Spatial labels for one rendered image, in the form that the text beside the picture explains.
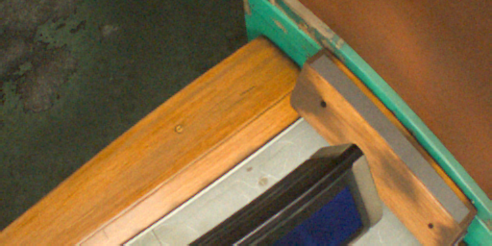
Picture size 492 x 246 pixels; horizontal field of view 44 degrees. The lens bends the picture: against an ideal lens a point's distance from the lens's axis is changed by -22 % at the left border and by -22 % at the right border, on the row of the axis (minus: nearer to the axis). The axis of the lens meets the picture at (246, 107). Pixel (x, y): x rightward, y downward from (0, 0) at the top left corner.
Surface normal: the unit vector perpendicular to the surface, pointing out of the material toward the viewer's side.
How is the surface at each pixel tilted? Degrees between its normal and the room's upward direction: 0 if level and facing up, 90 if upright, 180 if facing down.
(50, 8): 0
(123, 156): 0
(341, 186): 58
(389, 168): 67
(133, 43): 0
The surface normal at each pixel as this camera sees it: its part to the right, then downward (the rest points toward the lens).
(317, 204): 0.49, 0.27
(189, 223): -0.07, -0.52
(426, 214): -0.74, 0.30
